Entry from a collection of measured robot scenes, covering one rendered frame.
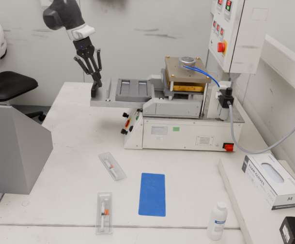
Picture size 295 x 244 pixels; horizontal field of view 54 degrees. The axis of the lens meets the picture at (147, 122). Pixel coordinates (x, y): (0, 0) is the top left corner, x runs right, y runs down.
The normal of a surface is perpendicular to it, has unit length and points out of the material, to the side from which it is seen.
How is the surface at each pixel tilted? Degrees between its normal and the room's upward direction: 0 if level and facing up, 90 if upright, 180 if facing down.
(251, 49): 90
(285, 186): 3
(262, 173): 6
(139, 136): 90
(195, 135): 90
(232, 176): 0
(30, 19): 90
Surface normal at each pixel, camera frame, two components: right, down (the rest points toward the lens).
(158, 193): 0.06, -0.86
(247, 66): 0.02, 0.51
